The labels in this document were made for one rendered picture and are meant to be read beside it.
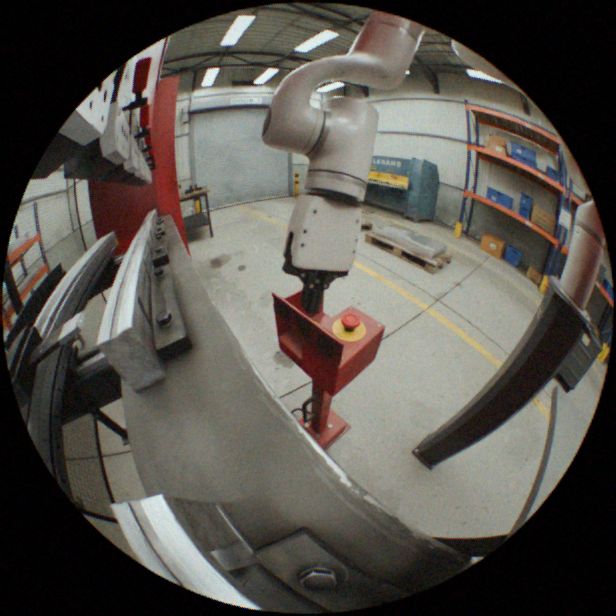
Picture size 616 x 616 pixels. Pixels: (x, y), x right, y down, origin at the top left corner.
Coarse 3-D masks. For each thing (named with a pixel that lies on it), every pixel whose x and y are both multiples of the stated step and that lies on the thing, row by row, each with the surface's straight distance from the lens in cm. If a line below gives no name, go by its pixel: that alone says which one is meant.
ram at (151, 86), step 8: (160, 40) 109; (152, 48) 80; (160, 48) 132; (144, 56) 62; (152, 56) 90; (160, 56) 163; (152, 64) 102; (152, 72) 115; (152, 80) 130; (152, 88) 146; (144, 96) 88; (152, 96) 163; (152, 104) 180; (136, 112) 64; (152, 112) 197
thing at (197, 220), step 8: (192, 192) 410; (200, 192) 383; (184, 200) 388; (200, 200) 555; (200, 208) 557; (208, 208) 392; (192, 216) 530; (200, 216) 497; (208, 216) 394; (184, 224) 456; (192, 224) 429; (200, 224) 407; (208, 224) 397
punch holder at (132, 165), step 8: (136, 120) 63; (136, 128) 64; (136, 144) 61; (136, 152) 60; (128, 160) 50; (136, 160) 59; (120, 168) 51; (128, 168) 52; (136, 168) 58; (104, 176) 51; (112, 176) 54; (120, 176) 60
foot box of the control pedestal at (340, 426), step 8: (328, 416) 105; (336, 416) 106; (336, 424) 104; (344, 424) 104; (328, 432) 102; (336, 432) 102; (344, 432) 114; (320, 440) 101; (328, 440) 101; (336, 440) 113
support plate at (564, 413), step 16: (560, 400) 22; (560, 416) 21; (576, 416) 25; (560, 432) 20; (576, 432) 24; (544, 448) 19; (560, 448) 20; (576, 448) 24; (544, 464) 18; (560, 464) 20; (544, 480) 17; (528, 496) 17; (544, 496) 18; (528, 512) 16; (512, 528) 16
